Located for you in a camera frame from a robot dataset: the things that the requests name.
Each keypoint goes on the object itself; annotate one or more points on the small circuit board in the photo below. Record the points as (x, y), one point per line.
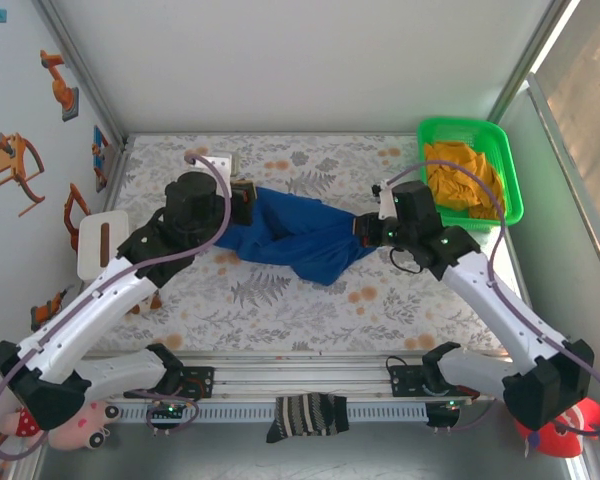
(167, 411)
(442, 415)

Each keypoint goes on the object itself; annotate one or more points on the red plush fish toy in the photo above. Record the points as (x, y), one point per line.
(565, 442)

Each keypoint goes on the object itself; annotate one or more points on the orange machine wall sticker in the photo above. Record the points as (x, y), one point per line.
(7, 160)

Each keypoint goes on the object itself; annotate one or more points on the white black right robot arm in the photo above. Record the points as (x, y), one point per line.
(495, 310)

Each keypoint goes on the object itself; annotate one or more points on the orange robot sticker grey base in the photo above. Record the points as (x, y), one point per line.
(60, 90)

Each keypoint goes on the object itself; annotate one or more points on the small brown white plush dog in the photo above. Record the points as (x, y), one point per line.
(152, 301)

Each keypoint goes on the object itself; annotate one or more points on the floral patterned tablecloth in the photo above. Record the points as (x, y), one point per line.
(280, 320)

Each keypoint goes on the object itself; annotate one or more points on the green plastic basket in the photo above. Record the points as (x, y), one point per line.
(511, 170)

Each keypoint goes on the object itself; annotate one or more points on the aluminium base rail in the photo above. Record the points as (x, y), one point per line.
(300, 375)

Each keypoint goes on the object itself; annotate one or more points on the blue t-shirt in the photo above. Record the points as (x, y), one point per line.
(305, 240)

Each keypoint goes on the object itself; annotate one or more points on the aluminium side panel rail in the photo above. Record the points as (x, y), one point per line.
(540, 87)

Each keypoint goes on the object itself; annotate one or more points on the aluminium frame post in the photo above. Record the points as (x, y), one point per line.
(532, 60)
(84, 75)

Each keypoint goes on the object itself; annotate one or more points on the blue orange gripper wall sticker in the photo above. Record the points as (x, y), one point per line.
(100, 150)

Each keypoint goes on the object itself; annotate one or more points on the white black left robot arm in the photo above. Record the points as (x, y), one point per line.
(80, 320)

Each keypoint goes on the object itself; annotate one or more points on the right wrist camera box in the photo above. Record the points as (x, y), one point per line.
(380, 191)

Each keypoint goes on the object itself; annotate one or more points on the black white striped sock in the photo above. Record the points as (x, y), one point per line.
(305, 412)

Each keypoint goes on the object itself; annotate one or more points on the pink plush pig toy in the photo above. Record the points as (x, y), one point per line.
(95, 420)

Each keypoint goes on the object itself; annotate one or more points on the white tissue box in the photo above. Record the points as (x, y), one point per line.
(92, 235)

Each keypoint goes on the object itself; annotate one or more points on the orange crumpled garment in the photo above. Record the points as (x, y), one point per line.
(455, 190)

